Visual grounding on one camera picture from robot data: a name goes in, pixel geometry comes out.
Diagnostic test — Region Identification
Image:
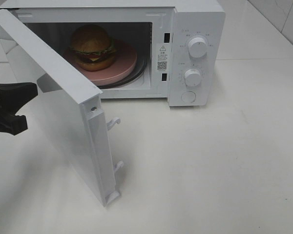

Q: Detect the white microwave door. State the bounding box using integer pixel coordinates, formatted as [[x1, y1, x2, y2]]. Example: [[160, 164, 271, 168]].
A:
[[0, 10, 122, 206]]

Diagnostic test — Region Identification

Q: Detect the burger with lettuce and cheese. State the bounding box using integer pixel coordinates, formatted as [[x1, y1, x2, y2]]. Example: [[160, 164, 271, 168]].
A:
[[69, 24, 117, 71]]

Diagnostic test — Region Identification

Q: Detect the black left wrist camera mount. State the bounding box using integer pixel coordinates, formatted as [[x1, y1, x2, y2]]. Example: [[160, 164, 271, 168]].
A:
[[0, 82, 38, 136]]

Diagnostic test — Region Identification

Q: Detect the glass microwave turntable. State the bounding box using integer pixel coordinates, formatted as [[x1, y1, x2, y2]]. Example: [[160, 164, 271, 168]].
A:
[[98, 53, 147, 89]]

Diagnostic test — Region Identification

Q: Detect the round white door button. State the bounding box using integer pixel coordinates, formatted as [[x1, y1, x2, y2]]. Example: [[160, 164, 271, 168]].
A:
[[181, 91, 196, 103]]

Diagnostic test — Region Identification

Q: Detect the white microwave oven body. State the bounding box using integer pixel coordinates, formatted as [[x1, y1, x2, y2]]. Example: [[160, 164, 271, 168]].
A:
[[0, 0, 225, 106]]

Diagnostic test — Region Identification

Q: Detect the pink round plate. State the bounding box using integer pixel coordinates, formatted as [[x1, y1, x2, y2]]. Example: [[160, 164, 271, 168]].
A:
[[63, 39, 137, 87]]

